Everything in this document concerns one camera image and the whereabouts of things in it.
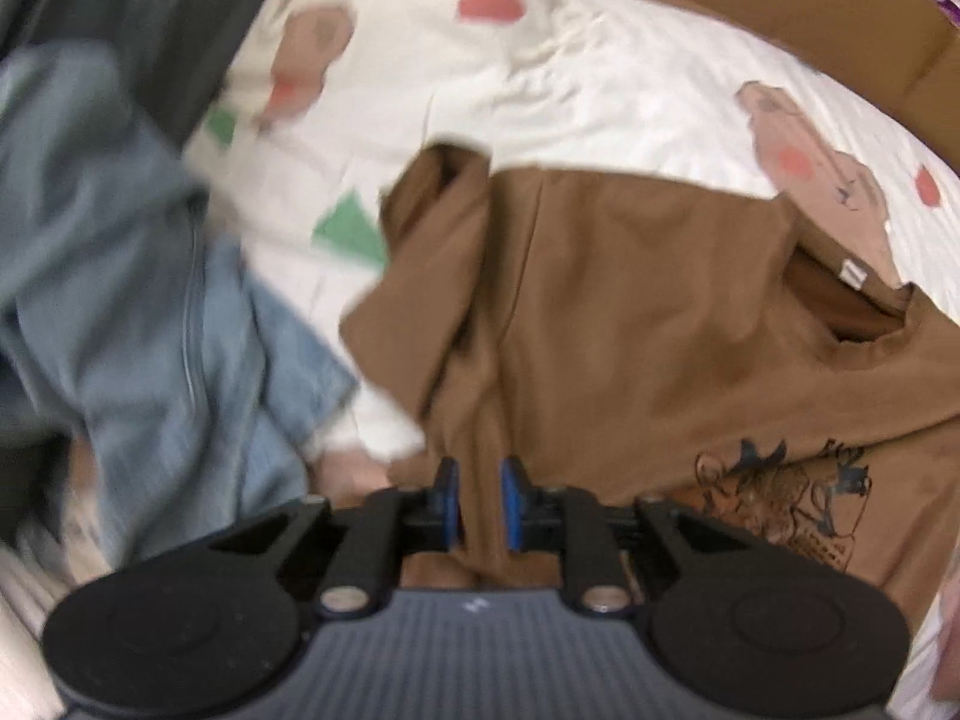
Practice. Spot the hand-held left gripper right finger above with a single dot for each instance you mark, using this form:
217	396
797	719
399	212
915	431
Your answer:
512	504

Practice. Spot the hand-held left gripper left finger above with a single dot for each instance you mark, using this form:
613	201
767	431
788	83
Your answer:
448	504

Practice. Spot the brown printed t-shirt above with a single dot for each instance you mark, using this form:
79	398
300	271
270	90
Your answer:
615	315

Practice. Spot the blue denim jeans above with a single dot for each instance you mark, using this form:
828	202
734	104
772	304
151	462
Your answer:
112	277

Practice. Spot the white bear print blanket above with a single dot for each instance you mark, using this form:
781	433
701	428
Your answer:
600	82

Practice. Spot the brown cardboard box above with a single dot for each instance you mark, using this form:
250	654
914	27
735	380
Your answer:
787	7

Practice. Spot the dark grey quilt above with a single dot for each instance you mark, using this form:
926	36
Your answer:
150	7

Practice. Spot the purple and white bag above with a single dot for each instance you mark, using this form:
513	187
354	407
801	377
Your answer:
943	4

